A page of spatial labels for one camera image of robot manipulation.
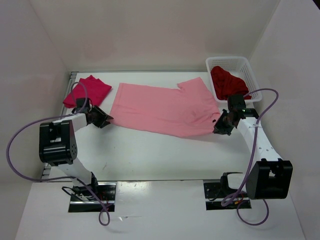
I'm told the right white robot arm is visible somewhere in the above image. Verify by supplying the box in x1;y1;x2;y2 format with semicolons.
213;94;293;200

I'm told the magenta red t shirt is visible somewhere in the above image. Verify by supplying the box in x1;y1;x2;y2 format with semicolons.
62;75;113;110

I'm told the white plastic basket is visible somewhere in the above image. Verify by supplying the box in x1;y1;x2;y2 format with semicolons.
205;56;260;107

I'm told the dark red t shirt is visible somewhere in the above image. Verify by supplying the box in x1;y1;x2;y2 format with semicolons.
210;66;249;100

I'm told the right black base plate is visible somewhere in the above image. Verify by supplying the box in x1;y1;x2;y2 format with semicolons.
203;180;252;211

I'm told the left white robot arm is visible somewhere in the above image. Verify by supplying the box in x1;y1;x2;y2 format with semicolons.
39;98;114;200

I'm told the light pink t shirt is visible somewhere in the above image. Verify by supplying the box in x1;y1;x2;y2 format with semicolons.
110;77;221;138

